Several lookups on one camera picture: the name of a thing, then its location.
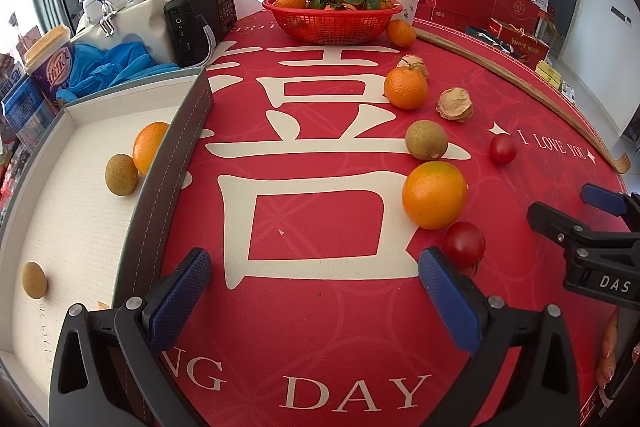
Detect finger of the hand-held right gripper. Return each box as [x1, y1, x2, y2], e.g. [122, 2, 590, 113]
[527, 202, 608, 254]
[581, 183, 640, 220]

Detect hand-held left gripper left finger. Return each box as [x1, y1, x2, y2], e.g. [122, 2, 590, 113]
[48, 248, 213, 427]

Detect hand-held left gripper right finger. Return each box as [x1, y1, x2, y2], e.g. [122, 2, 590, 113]
[418, 247, 583, 427]

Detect red cherry tomato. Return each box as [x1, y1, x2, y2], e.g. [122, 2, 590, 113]
[489, 134, 518, 165]
[445, 221, 486, 270]

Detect grey tray box white inside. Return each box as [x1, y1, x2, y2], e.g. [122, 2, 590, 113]
[0, 68, 216, 360]

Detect brown round fruit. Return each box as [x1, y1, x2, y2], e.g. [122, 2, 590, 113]
[104, 154, 139, 196]
[21, 261, 49, 300]
[405, 120, 448, 161]

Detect tan dried fruit husk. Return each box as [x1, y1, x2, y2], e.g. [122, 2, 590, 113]
[436, 87, 473, 122]
[396, 55, 430, 78]

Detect person's right hand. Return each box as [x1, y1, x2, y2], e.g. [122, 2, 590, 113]
[596, 309, 621, 390]

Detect red printed table mat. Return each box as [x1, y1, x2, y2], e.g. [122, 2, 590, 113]
[115, 9, 632, 427]

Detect yellow green small boxes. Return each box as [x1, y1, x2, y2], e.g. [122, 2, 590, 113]
[534, 59, 564, 91]

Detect wooden back scratcher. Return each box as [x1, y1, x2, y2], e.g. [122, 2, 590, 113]
[414, 28, 632, 176]

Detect blue rubber gloves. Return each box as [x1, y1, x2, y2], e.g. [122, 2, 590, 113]
[56, 40, 179, 104]

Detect purple milk tea cup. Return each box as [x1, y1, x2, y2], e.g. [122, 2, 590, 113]
[23, 24, 77, 104]

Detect black radio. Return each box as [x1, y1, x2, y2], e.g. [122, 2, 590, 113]
[163, 0, 236, 68]

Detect silver rabbit figurine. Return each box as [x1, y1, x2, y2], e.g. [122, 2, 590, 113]
[79, 0, 119, 38]

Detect red plastic basket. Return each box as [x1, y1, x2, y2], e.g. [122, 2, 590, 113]
[262, 0, 404, 46]

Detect red gift box with handle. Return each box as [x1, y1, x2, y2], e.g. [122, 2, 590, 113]
[486, 18, 551, 68]

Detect white cable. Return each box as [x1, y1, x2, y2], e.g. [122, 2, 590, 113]
[196, 13, 217, 68]

